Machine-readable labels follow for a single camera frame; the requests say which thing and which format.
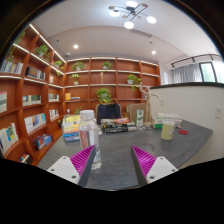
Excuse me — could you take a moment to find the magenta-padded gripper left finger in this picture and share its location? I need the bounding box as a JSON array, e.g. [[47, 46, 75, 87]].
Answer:
[[46, 144, 97, 188]]

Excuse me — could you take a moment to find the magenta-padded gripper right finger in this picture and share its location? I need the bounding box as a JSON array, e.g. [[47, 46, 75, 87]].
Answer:
[[130, 144, 179, 188]]

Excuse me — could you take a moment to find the clear plastic drink bottle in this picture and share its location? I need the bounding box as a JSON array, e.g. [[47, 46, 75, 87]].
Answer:
[[78, 109, 103, 171]]

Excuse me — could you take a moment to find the stack of colourful books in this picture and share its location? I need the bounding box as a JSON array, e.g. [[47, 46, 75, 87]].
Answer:
[[61, 114, 82, 143]]

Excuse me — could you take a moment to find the pale patterned mug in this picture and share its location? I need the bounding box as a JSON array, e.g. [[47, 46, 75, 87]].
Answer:
[[160, 120, 176, 141]]

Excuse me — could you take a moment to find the tall green white carton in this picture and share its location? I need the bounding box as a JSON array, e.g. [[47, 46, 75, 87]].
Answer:
[[135, 109, 145, 128]]

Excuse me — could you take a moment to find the stack of dark books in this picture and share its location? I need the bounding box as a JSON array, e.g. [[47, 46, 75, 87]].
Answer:
[[100, 117, 138, 134]]

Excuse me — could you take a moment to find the tan upholstered chair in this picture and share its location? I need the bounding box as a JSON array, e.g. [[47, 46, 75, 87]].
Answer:
[[128, 102, 148, 123]]

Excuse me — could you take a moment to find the dark office chair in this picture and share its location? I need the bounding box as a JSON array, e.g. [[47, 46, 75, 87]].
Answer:
[[95, 102, 123, 125]]

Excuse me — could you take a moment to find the wooden artist mannequin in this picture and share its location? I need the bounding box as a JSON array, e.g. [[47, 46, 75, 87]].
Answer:
[[139, 81, 161, 128]]

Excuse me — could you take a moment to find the grey window curtain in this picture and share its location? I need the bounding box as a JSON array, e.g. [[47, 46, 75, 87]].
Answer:
[[172, 63, 203, 84]]

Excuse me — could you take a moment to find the dark framed window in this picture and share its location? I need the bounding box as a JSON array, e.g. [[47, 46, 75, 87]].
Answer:
[[199, 60, 224, 84]]

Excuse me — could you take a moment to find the ceiling air vent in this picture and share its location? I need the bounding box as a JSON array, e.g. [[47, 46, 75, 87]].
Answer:
[[129, 29, 153, 38]]

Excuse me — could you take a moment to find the branched ceiling lamp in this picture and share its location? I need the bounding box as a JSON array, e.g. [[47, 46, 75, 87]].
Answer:
[[108, 0, 158, 30]]

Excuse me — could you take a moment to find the wooden wall shelf unit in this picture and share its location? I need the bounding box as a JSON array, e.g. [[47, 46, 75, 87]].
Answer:
[[0, 23, 161, 166]]

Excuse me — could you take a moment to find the white wall socket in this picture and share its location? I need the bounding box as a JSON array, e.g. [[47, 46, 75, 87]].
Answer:
[[214, 105, 223, 120]]

